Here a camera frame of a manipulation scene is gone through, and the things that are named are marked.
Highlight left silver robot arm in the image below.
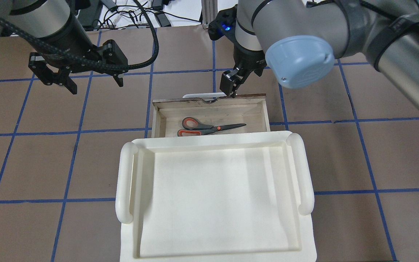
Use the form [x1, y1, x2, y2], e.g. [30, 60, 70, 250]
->
[0, 0, 128, 95]

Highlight white drawer handle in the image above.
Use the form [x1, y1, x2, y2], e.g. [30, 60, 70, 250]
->
[182, 92, 226, 100]

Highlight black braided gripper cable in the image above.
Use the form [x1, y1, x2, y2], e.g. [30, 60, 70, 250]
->
[0, 0, 159, 70]

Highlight aluminium frame post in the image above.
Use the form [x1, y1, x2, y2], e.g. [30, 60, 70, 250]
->
[201, 0, 217, 29]

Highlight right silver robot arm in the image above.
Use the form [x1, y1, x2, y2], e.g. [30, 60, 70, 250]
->
[208, 0, 419, 110]

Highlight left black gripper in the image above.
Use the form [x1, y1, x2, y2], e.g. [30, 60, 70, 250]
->
[28, 39, 128, 95]

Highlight wooden drawer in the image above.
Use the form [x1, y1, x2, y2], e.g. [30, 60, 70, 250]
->
[151, 94, 270, 138]

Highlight white plastic tray box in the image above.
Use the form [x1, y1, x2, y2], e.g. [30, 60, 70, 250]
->
[115, 131, 317, 262]

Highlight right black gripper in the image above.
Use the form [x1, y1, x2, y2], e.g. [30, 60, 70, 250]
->
[208, 9, 267, 98]

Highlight grey orange scissors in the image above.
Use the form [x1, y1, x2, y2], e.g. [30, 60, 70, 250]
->
[177, 117, 246, 136]

